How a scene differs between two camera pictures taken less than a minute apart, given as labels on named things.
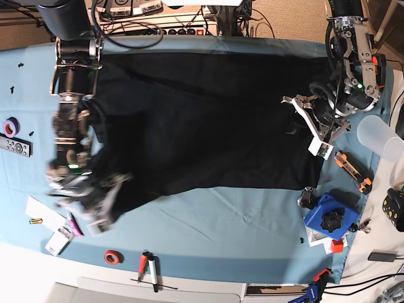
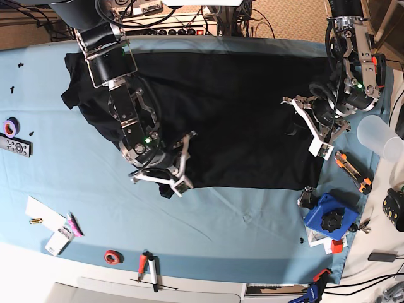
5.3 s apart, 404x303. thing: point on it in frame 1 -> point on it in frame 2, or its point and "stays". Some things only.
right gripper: x=85 y=194 -> x=179 y=183
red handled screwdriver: x=142 y=267 stays
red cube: x=336 y=246 stays
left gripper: x=322 y=120 stays
